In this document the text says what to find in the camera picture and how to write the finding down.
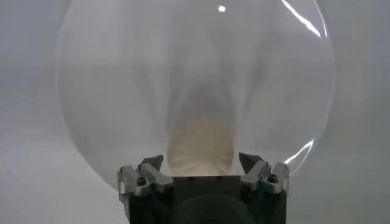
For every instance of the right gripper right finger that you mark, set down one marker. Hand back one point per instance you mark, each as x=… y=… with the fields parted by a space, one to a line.
x=262 y=179

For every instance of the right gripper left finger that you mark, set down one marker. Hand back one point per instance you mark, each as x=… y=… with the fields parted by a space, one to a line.
x=152 y=181

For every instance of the white steamed baozi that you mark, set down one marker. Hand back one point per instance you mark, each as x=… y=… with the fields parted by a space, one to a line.
x=201 y=146

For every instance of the white round plate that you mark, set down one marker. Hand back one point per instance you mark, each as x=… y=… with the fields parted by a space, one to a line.
x=106 y=91

